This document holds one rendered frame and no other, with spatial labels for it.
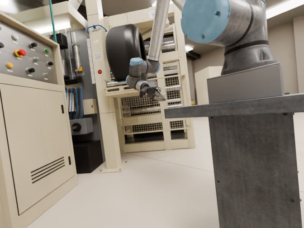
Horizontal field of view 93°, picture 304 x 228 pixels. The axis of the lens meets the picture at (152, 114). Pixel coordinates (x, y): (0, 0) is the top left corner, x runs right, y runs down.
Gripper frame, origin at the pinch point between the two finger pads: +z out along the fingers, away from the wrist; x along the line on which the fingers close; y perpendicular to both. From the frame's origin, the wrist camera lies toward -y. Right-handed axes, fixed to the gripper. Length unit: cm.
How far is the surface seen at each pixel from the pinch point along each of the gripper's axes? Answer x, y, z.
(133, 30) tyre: -34, 26, -66
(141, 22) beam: -44, 66, -99
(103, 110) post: 46, 3, -72
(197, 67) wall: 91, 851, -356
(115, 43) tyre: -21, 10, -70
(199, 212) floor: 45, -13, 50
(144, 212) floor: 57, -30, 27
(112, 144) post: 75, 1, -48
